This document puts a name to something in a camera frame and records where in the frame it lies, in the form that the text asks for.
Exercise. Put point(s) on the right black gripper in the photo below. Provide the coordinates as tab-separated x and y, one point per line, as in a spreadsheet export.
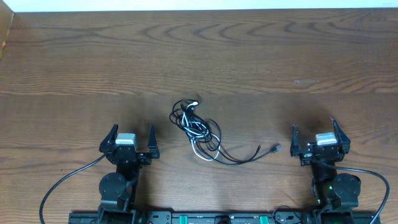
305	156

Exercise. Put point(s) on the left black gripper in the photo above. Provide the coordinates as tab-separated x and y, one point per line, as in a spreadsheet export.
153	152

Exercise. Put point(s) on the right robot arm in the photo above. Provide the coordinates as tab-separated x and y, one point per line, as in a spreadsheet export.
337	194

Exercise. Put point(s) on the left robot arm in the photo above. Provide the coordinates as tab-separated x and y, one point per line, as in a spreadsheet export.
118	189

